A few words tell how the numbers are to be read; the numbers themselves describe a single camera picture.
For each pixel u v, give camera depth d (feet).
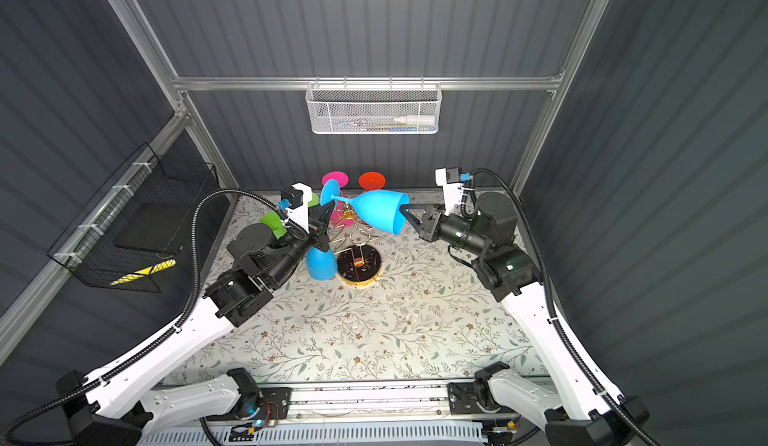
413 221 1.95
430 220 1.75
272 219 3.13
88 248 2.02
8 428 1.18
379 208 1.83
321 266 2.48
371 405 2.43
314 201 1.76
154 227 2.33
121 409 1.30
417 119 3.07
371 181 2.70
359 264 3.22
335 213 2.09
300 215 1.70
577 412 1.21
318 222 1.85
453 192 1.82
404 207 1.86
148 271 2.16
